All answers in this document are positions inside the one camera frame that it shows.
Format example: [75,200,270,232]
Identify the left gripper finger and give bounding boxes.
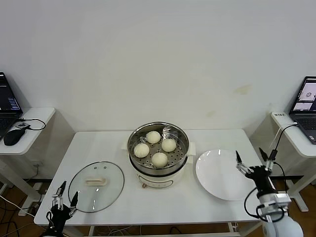
[68,190,80,216]
[51,181,68,211]

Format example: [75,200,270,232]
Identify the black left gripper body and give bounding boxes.
[46,204,73,231]

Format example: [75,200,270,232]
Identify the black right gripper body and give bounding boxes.
[246,165,279,198]

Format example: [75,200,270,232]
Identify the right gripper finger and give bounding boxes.
[236,150,255,176]
[258,147,275,173]

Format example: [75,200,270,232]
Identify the glass lid with cream handle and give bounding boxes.
[68,161,125,213]

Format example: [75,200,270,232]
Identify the white steamed baozi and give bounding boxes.
[146,130,161,144]
[161,138,177,153]
[151,152,168,168]
[133,143,150,158]

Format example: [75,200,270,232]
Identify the stainless steel steamer basket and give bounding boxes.
[120,120,197,175]

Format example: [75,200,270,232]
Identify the white round plate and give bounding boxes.
[196,149,255,201]

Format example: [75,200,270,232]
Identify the white floor power strip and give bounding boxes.
[18,201,41,217]

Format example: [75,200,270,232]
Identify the white side table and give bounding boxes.
[0,107,56,203]
[270,111,316,213]

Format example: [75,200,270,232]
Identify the grey laptop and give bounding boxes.
[288,76,316,145]

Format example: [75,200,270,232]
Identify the black computer mouse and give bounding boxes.
[3,128,27,146]

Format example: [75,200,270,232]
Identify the white electric cooker base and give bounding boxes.
[129,158,194,190]

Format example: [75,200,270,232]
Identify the black laptop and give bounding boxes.
[0,72,24,141]

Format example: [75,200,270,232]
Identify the black cable with adapter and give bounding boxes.
[268,122,298,196]

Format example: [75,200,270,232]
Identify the thin white cable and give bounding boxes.
[271,125,286,149]

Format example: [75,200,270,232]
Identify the white table frame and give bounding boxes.
[87,219,270,237]

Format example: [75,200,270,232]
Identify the black USB hub with cable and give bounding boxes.
[15,118,47,131]

